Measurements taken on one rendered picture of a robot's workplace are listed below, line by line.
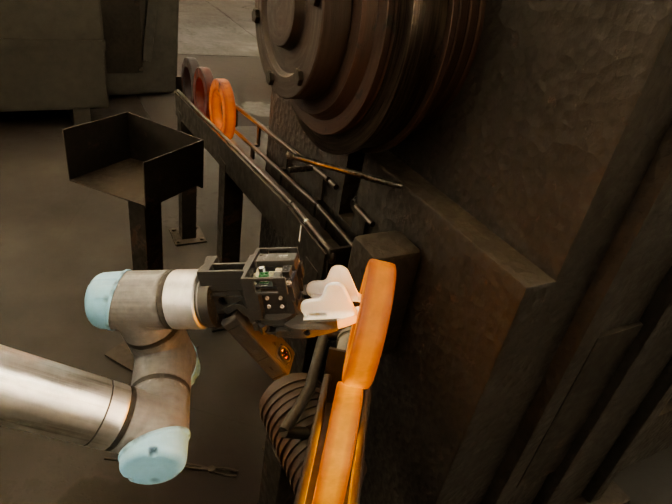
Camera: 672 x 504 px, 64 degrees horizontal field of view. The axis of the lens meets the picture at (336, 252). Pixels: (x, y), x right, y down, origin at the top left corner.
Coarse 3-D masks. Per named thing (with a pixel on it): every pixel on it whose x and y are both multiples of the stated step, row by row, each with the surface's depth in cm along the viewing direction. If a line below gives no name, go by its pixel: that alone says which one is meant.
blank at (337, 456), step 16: (336, 400) 61; (352, 400) 61; (336, 416) 59; (352, 416) 59; (336, 432) 58; (352, 432) 58; (336, 448) 57; (352, 448) 57; (320, 464) 57; (336, 464) 57; (320, 480) 57; (336, 480) 57; (320, 496) 58; (336, 496) 57
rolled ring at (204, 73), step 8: (200, 72) 173; (208, 72) 172; (200, 80) 180; (208, 80) 170; (200, 88) 182; (208, 88) 170; (200, 96) 184; (208, 96) 170; (200, 104) 184; (208, 104) 171; (208, 112) 173
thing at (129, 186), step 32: (96, 128) 137; (128, 128) 146; (160, 128) 141; (96, 160) 141; (128, 160) 149; (160, 160) 124; (192, 160) 135; (128, 192) 131; (160, 192) 128; (160, 224) 145; (160, 256) 150; (128, 352) 167
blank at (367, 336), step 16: (368, 272) 60; (384, 272) 61; (368, 288) 58; (384, 288) 59; (368, 304) 58; (384, 304) 58; (368, 320) 57; (384, 320) 57; (352, 336) 67; (368, 336) 57; (384, 336) 57; (352, 352) 58; (368, 352) 57; (352, 368) 59; (368, 368) 58; (352, 384) 61; (368, 384) 60
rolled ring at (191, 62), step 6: (186, 60) 188; (192, 60) 186; (186, 66) 190; (192, 66) 185; (198, 66) 185; (186, 72) 195; (192, 72) 184; (186, 78) 197; (192, 78) 184; (186, 84) 198; (192, 84) 185; (186, 90) 198; (192, 90) 186; (186, 96) 197; (192, 96) 187; (192, 102) 188
